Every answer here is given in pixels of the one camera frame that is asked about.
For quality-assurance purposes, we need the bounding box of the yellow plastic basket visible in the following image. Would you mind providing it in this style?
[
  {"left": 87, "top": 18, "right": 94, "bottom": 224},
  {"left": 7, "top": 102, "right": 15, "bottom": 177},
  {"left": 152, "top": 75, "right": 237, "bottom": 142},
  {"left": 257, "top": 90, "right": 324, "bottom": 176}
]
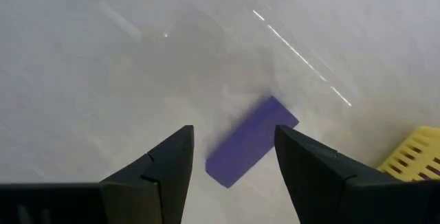
[{"left": 377, "top": 126, "right": 440, "bottom": 183}]

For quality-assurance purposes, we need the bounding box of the purple foam block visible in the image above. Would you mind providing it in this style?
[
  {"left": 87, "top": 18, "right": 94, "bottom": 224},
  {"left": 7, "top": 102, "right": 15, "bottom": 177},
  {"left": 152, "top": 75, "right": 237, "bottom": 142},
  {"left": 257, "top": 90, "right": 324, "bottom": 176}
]
[{"left": 205, "top": 95, "right": 300, "bottom": 189}]

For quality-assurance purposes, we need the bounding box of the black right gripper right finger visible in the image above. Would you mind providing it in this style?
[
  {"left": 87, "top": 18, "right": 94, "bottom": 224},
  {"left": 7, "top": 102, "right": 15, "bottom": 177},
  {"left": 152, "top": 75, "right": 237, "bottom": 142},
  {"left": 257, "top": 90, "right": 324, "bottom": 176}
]
[{"left": 274, "top": 124, "right": 405, "bottom": 224}]

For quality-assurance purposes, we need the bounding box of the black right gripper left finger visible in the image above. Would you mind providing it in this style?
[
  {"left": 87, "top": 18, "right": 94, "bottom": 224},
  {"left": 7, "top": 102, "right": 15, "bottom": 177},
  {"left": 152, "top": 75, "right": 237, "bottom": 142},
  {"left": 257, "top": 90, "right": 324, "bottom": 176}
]
[{"left": 99, "top": 124, "right": 195, "bottom": 224}]

